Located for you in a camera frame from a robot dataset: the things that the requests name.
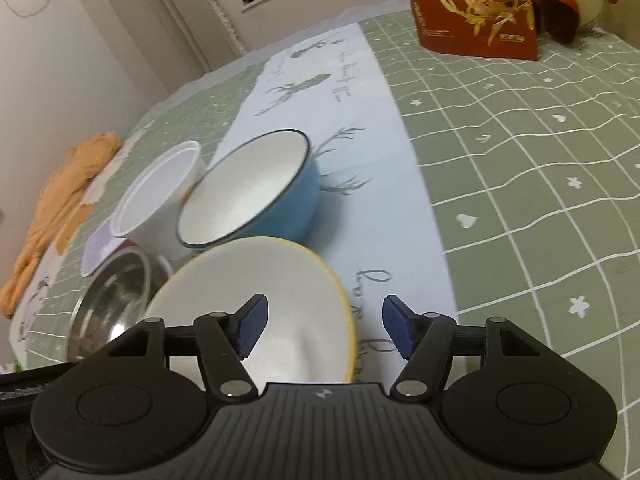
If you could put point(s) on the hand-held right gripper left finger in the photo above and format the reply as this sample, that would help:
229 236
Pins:
252 327

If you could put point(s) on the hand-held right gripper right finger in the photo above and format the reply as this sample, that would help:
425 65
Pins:
397 327

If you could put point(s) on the blue yellow-rimmed plate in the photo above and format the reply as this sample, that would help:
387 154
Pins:
280 280

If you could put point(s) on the blue enamel bowl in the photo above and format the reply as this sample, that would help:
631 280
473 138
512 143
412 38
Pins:
240 185

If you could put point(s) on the white plastic bowl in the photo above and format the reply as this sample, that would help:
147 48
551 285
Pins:
155 195

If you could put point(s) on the stainless steel bowl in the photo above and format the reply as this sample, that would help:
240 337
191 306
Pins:
115 290

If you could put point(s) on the green checkered tablecloth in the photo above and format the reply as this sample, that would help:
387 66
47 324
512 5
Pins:
500 160

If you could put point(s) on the orange cloth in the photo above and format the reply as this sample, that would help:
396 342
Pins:
55 200

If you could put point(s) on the white deer-print table runner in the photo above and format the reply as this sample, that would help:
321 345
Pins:
360 110

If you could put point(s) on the red snack box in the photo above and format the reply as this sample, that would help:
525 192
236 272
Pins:
450 15

